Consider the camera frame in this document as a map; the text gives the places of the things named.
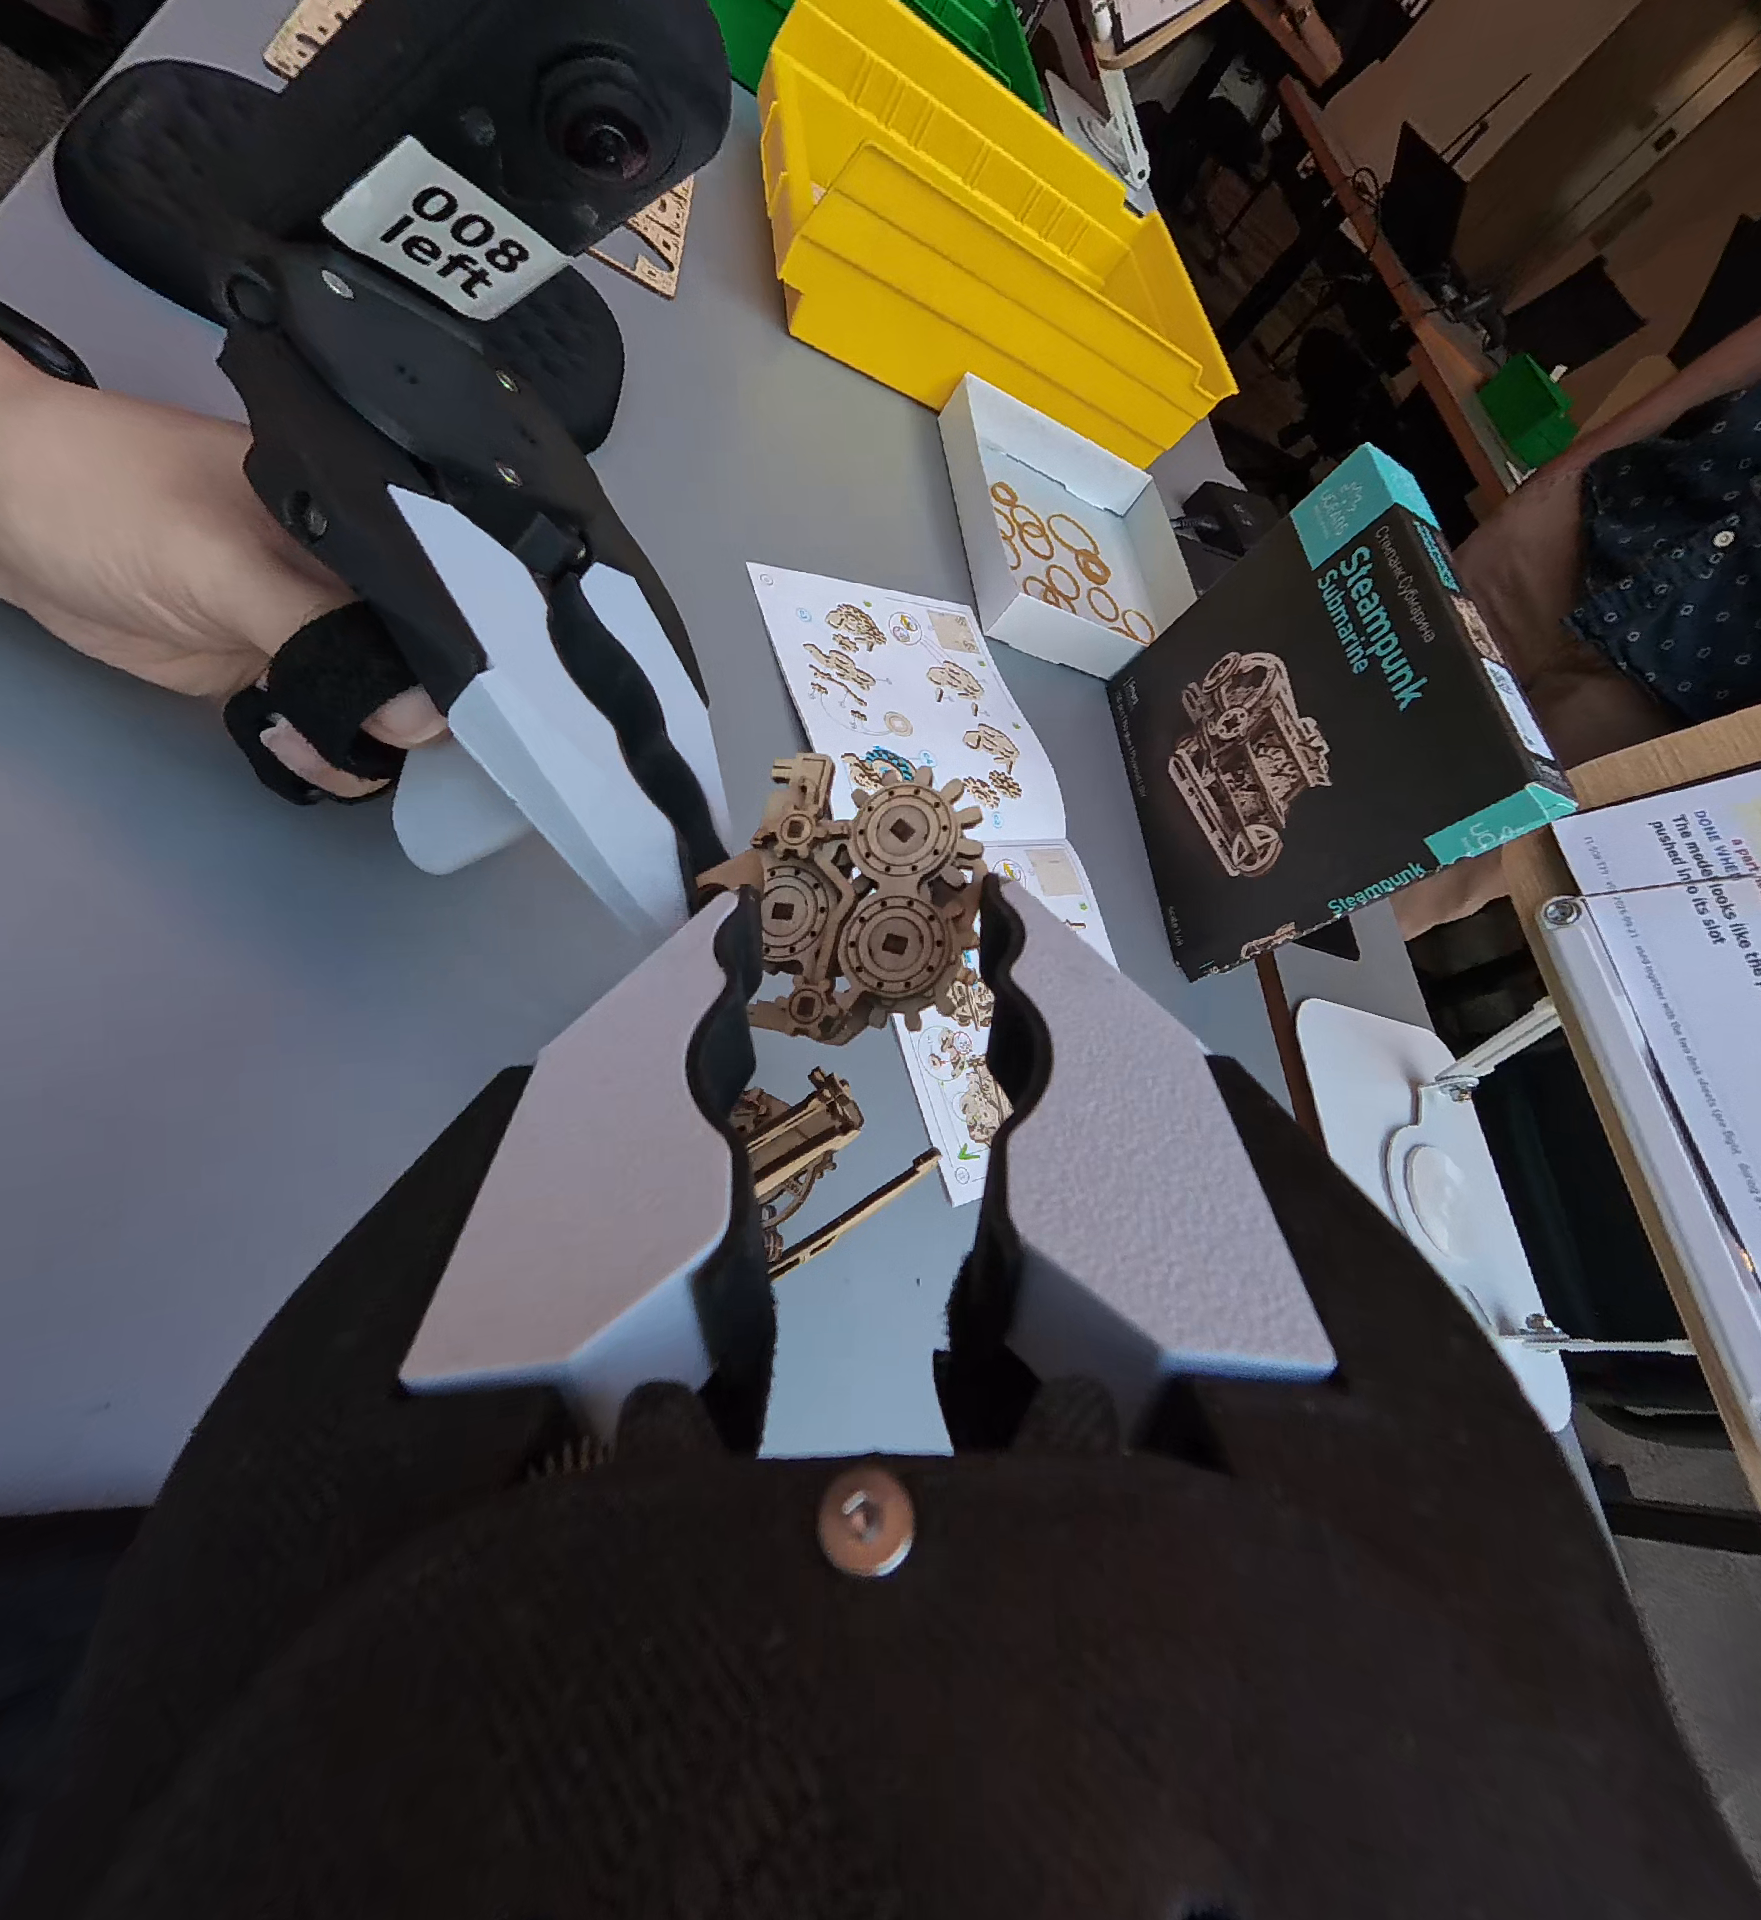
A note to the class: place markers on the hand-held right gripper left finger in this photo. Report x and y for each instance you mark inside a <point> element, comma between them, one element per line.
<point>597,1184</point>

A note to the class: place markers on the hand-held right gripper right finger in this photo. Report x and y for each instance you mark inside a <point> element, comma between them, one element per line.
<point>1164,1200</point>

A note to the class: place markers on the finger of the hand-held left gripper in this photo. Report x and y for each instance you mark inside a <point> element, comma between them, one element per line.
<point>521,704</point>
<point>648,645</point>

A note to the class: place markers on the wooden gear model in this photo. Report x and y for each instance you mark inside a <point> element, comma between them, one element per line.
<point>881,839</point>

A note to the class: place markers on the wooden model subassembly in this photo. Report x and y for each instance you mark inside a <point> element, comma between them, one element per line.
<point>805,1125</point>

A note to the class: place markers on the wooden parts sheet offcut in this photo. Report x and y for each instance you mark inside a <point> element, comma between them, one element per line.
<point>303,32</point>
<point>658,248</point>

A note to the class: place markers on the black model kit box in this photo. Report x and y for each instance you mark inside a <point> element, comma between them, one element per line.
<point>1270,751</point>

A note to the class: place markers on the person's left hand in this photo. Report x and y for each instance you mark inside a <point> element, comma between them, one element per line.
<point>99,524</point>

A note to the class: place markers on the white instruction booklet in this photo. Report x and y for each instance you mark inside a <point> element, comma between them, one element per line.
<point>897,659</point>

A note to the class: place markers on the wooden stick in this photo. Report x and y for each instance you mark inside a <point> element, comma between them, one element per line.
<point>858,1209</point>

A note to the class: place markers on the black padded wrist rest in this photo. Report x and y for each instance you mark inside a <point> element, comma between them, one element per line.
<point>146,179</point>

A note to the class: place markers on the black wristband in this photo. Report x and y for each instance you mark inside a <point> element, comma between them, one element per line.
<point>25,337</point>

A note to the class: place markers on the pile of tan rubber bands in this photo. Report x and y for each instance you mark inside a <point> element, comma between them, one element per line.
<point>1038,586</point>

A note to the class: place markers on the white cardboard box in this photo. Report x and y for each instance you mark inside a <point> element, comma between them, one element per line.
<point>1030,436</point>

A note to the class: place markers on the yellow plastic storage bin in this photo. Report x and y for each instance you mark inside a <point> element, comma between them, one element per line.
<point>911,119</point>
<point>1002,346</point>

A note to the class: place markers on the green plastic bin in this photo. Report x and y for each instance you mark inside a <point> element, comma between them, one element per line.
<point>1528,412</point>
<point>739,30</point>

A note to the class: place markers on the laminated instruction sheet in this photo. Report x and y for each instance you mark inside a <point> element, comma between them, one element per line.
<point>1722,1021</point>

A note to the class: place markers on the small black device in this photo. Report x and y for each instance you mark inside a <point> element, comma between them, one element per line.
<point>1223,512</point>

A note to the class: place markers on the light wooden board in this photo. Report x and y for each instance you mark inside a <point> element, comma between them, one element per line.
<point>1662,751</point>

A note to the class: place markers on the black monitor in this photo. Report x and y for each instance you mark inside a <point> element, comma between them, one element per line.
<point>1424,203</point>

